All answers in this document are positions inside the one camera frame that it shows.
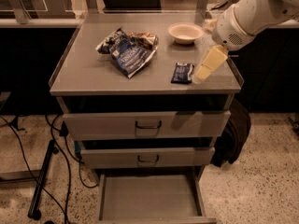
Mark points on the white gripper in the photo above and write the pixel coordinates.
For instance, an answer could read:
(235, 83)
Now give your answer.
(226, 28)

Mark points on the blue rxbar blueberry bar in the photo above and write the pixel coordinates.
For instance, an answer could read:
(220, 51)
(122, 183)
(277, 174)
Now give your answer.
(182, 73)

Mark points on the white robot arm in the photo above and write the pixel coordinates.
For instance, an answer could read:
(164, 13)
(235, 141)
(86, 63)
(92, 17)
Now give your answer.
(268, 13)

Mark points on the grey metal drawer cabinet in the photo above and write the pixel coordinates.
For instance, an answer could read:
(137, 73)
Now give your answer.
(88, 82)

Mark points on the grey top drawer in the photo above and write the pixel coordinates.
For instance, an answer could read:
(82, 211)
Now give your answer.
(144, 125)

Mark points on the grey drawer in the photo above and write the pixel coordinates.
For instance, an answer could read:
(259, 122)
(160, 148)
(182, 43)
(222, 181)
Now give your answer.
(152, 199)
(144, 125)
(147, 157)

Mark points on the grey middle drawer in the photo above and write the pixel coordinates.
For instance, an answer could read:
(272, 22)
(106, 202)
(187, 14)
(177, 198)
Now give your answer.
(147, 157)

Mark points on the grey bottom drawer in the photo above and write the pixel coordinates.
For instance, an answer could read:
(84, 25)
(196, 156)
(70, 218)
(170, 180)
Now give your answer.
(152, 199)

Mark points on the white ceramic bowl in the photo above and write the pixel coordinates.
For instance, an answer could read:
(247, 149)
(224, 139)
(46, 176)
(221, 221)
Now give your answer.
(185, 33)

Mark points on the blue crumpled chip bag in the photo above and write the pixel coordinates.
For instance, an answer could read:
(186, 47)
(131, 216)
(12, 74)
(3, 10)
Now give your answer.
(130, 52)

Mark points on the dark storage bin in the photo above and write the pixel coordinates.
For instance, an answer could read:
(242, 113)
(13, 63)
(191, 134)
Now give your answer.
(133, 4)

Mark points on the black backpack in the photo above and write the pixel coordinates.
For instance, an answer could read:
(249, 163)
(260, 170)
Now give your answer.
(235, 134)

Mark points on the black stand leg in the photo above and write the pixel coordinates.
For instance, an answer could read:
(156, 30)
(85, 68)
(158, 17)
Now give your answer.
(34, 212)

